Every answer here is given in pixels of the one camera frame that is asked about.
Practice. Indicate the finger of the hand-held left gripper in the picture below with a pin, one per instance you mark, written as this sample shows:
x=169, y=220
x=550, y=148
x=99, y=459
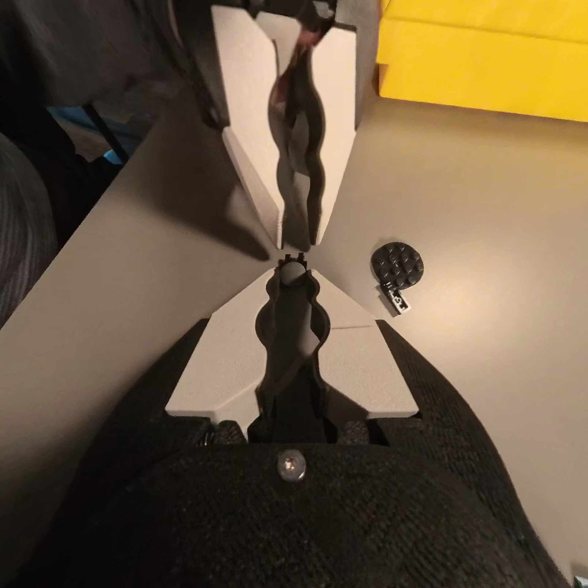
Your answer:
x=243, y=92
x=337, y=115

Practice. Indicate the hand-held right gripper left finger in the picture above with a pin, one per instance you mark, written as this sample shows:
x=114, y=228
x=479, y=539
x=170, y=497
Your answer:
x=216, y=367

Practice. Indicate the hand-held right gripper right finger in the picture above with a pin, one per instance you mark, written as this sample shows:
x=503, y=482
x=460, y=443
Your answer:
x=367, y=367

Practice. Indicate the black rectangular lego plate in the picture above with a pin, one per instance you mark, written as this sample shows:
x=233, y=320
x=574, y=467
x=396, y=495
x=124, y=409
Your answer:
x=395, y=298

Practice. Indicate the round black studded lego plate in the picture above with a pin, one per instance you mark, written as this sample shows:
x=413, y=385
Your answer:
x=397, y=265

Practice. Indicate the yellow plastic bin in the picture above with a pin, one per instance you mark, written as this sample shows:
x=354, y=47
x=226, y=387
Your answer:
x=482, y=55

